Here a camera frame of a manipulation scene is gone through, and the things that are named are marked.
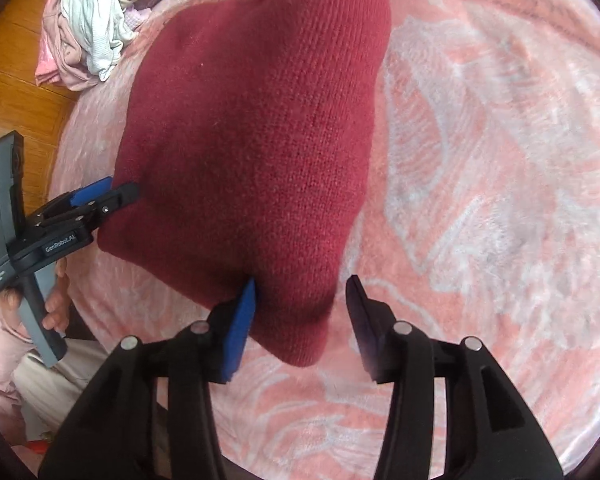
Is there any pink garment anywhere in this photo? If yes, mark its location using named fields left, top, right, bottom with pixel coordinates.
left=34, top=0, right=99, bottom=92

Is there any person's left hand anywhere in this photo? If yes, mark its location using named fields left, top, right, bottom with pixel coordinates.
left=0, top=258, right=71, bottom=338

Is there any pale blue white garment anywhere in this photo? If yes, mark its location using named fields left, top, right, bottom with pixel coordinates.
left=60, top=0, right=136, bottom=81

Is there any pink sleeve forearm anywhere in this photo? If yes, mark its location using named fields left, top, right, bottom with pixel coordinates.
left=0, top=299, right=33, bottom=445

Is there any dark red knit sweater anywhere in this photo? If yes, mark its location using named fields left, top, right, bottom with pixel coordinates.
left=98, top=0, right=391, bottom=366

